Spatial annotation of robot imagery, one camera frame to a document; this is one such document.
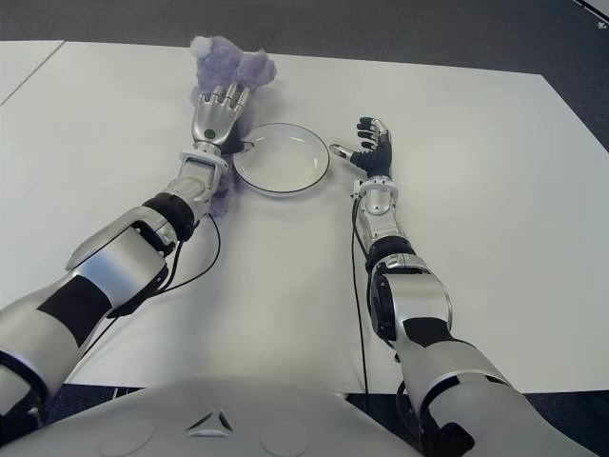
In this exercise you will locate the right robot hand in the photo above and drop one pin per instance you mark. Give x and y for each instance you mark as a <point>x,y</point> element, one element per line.
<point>378,157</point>

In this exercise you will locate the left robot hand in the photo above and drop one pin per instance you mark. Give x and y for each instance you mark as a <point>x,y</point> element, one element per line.
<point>211,116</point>

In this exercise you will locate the purple plush doll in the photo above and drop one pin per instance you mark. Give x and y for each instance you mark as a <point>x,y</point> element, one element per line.
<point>228,62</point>

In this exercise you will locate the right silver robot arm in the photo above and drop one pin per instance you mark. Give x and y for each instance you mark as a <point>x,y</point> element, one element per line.
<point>418,295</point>

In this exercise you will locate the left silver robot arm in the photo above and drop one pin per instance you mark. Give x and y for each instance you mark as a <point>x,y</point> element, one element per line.
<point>114,257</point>

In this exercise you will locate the white plate with black rim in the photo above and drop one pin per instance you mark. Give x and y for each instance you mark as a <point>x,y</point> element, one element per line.
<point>285,162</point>

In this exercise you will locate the white strip on floor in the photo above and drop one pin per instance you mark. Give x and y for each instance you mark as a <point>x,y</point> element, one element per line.
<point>584,5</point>

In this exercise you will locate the grey robot torso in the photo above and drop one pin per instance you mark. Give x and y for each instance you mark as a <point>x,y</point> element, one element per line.
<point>266,419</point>

